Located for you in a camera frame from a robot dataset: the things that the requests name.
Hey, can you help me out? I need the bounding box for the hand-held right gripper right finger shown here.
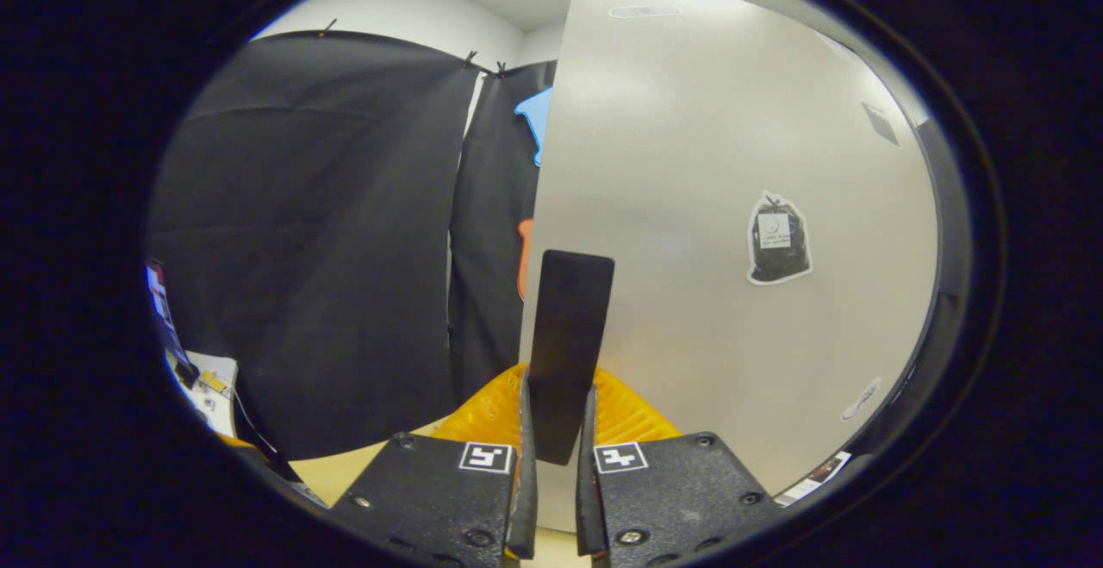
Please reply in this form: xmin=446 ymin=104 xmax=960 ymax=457
xmin=576 ymin=367 xmax=781 ymax=567

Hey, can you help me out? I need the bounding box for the white side table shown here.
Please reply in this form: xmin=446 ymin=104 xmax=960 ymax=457
xmin=168 ymin=351 xmax=238 ymax=438

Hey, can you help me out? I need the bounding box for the black backdrop cloth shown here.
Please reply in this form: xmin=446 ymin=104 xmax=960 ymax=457
xmin=146 ymin=29 xmax=561 ymax=461

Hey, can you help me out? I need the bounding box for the black cabinet door handle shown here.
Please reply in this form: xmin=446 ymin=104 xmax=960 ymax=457
xmin=527 ymin=249 xmax=616 ymax=466

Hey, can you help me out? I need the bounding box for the computer monitor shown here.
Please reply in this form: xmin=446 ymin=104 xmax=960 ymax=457
xmin=146 ymin=259 xmax=199 ymax=388

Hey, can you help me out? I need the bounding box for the white flat box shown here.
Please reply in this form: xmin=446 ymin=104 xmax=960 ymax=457
xmin=776 ymin=452 xmax=852 ymax=507

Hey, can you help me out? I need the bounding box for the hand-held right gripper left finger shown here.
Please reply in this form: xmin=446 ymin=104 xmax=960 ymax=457
xmin=332 ymin=363 xmax=539 ymax=567

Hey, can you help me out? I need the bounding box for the grey cabinet door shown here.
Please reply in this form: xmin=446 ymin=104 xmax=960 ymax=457
xmin=517 ymin=0 xmax=940 ymax=534

